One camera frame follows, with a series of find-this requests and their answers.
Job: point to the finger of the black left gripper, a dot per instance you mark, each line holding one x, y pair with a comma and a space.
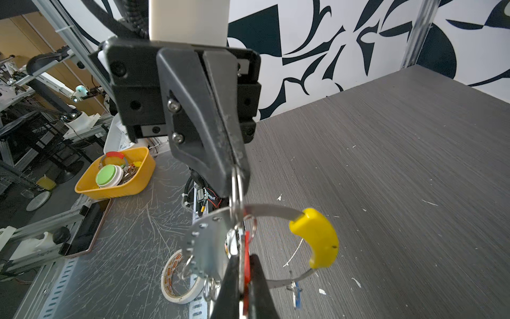
221, 69
190, 110

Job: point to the yellow plastic bin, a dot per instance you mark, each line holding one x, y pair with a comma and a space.
138, 165

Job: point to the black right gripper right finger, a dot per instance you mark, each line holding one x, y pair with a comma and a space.
260, 302

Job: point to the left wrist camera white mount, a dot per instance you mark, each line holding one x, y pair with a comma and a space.
197, 22

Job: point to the smartphone with pink case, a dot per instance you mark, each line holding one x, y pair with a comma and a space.
93, 217

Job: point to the green white round container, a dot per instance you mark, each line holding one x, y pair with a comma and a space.
109, 176

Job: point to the metal keyring with keys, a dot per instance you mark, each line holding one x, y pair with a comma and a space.
215, 237

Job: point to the blue key tag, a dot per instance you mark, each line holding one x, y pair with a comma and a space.
295, 289

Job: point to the yellow key tag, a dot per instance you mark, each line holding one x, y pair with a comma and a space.
316, 230

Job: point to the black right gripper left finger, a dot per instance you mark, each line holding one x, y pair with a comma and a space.
228, 301

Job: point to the white tape roll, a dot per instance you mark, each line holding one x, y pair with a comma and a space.
178, 288

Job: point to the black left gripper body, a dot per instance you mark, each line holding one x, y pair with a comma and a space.
134, 81

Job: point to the red key tag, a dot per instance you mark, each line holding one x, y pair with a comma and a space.
244, 275

